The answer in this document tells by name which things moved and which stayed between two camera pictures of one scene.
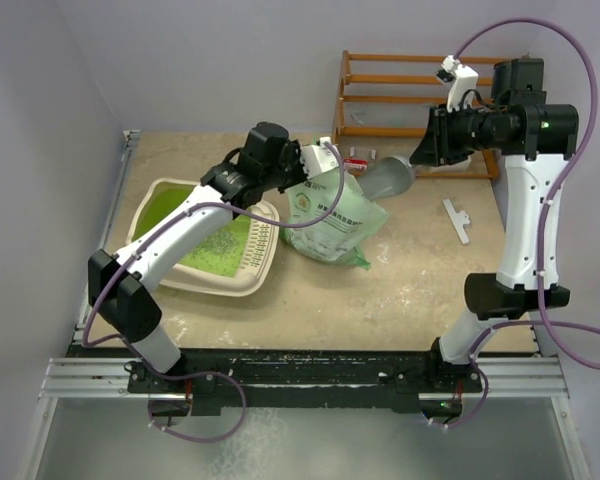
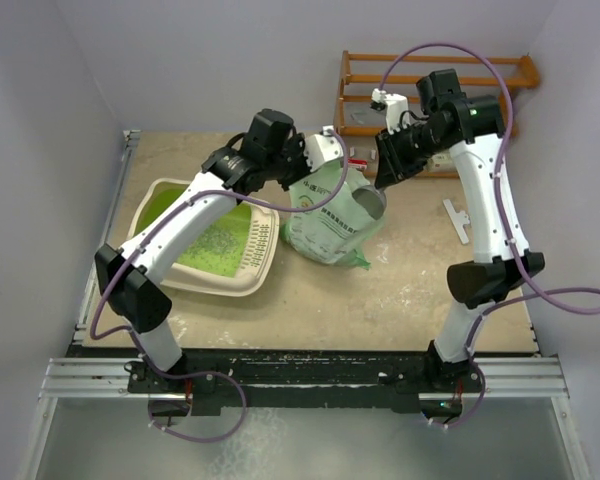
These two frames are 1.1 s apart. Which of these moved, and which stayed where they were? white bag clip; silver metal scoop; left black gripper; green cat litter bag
Moved: silver metal scoop
Stayed: green cat litter bag; white bag clip; left black gripper
